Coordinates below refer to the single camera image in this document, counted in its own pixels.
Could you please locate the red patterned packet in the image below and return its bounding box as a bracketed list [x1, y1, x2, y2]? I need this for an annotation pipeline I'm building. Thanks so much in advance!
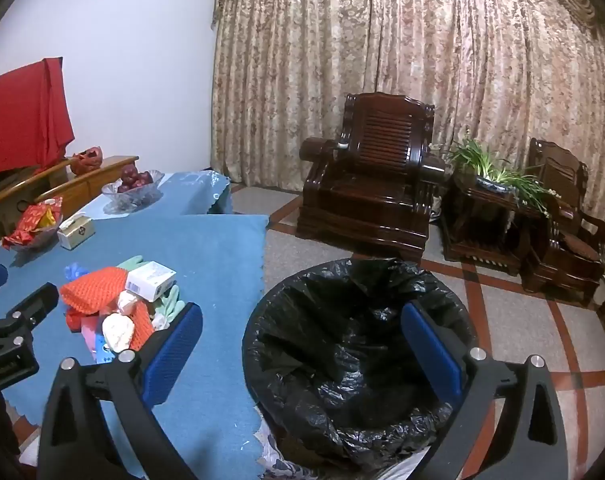
[20, 199, 63, 233]

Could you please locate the pink wrapper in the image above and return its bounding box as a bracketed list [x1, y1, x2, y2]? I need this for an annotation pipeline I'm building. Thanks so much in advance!
[82, 316, 106, 358]

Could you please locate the red cloth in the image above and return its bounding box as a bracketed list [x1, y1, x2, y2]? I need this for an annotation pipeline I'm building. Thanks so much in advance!
[0, 57, 76, 177]

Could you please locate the trash bin with black bag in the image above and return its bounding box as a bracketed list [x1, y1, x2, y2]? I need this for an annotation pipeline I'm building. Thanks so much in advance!
[242, 256, 478, 480]

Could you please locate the blue felt table cloth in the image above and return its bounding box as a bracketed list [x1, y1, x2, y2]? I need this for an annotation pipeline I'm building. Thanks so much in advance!
[0, 214, 270, 480]

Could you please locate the large dark wooden armchair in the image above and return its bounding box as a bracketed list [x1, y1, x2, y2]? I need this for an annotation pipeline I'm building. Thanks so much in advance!
[296, 92, 448, 263]

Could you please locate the light blue plastic tablecloth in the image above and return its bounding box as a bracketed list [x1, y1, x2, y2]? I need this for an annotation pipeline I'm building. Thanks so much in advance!
[57, 170, 233, 221]

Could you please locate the red crumpled packet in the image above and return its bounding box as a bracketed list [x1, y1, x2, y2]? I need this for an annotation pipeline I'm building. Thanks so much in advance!
[2, 230, 39, 249]

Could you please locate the small orange foam net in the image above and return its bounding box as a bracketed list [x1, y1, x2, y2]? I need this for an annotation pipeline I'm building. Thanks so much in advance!
[131, 302, 156, 352]

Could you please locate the red foil wrapper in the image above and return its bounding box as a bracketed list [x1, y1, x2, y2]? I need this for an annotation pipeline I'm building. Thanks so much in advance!
[65, 307, 88, 333]

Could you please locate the green potted plant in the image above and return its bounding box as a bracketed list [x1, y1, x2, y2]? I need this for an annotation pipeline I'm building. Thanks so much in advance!
[432, 137, 558, 218]

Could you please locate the red plastic bag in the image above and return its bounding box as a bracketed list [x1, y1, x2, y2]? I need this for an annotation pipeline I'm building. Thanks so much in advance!
[70, 146, 104, 177]

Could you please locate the glass fruit bowl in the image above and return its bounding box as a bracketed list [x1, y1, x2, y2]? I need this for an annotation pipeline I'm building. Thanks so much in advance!
[101, 170, 166, 213]

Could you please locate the dark wooden armchair with cushion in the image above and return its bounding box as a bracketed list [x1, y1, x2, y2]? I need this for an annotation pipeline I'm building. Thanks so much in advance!
[519, 137, 605, 308]

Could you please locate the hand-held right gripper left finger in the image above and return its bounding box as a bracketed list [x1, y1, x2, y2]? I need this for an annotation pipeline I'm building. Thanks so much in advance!
[36, 302, 204, 480]

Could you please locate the beige floral curtain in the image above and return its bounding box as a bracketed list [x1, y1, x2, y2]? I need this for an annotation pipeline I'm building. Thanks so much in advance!
[210, 0, 605, 281]

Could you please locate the dark wooden side table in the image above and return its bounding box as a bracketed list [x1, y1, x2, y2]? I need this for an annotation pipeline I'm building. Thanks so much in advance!
[439, 167, 548, 276]

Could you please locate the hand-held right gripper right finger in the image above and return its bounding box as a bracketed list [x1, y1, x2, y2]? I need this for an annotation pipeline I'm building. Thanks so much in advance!
[401, 301, 569, 480]

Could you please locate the green glove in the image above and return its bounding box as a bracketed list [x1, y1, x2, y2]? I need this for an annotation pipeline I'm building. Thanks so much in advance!
[116, 255, 186, 333]

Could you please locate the glass candy bowl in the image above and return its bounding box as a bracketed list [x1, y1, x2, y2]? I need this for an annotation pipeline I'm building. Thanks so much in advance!
[2, 197, 66, 253]

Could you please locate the large orange foam net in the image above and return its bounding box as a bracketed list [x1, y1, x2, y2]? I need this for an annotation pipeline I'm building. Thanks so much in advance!
[60, 267, 129, 309]

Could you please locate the tissue box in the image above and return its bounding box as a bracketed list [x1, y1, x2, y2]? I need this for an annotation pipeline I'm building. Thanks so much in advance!
[57, 213, 96, 250]

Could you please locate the blue packet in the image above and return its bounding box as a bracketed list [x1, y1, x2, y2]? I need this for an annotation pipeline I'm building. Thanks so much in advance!
[93, 337, 117, 365]

